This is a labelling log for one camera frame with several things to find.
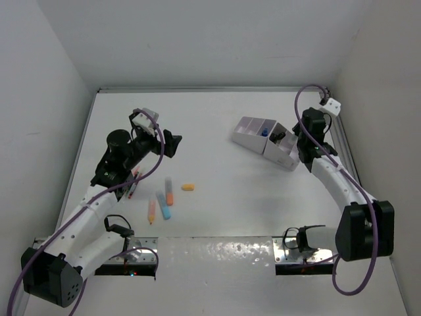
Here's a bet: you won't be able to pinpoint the white three-slot organizer right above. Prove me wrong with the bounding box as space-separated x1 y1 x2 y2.
263 122 300 171

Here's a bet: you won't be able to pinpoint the metal base plate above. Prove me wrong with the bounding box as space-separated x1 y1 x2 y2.
272 235 334 265
105 237 158 265

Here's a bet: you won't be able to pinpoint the orange pink highlighter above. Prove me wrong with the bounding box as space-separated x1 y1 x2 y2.
147 197 157 225

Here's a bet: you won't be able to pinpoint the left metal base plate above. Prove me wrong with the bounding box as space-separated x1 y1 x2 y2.
105 237 158 265

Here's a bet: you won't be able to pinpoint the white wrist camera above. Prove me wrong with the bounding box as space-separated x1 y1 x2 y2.
319 97 341 118
129 108 159 136

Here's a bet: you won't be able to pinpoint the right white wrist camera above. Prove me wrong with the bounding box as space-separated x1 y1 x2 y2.
319 97 341 118

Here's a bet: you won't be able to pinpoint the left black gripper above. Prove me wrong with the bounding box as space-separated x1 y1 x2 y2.
123 122 180 170

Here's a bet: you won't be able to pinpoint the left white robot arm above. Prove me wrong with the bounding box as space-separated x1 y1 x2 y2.
21 128 182 307

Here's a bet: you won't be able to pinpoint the small black scissors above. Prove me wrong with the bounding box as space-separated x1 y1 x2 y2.
269 132 286 144

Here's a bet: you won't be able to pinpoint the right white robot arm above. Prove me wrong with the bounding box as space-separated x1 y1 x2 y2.
293 107 395 262

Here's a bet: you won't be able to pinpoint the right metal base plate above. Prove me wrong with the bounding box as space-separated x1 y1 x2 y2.
272 235 334 265

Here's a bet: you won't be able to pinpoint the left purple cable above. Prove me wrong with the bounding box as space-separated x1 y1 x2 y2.
6 108 165 316

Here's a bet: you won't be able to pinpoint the white three-slot organizer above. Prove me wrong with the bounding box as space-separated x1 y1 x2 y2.
232 117 276 155
263 122 300 171

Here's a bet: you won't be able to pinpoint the white three-slot organizer left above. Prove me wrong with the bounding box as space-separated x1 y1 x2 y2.
232 117 276 155

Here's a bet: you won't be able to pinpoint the blue highlighter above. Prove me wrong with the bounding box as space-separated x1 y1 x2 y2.
155 191 171 220

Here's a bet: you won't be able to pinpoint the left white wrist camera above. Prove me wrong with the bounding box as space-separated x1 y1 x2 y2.
129 108 159 136

